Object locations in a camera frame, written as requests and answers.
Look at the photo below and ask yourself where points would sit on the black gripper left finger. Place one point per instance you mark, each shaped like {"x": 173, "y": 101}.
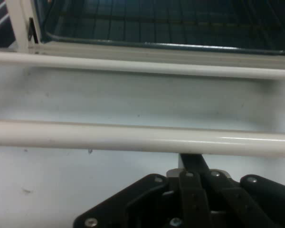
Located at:
{"x": 133, "y": 202}

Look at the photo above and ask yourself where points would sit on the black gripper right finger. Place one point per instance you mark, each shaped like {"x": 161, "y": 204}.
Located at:
{"x": 263, "y": 197}

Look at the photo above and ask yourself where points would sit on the cream glass oven door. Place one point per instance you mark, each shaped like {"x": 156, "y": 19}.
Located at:
{"x": 109, "y": 139}

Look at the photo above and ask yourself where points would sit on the cream toaster oven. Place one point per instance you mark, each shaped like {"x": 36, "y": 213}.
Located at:
{"x": 16, "y": 23}

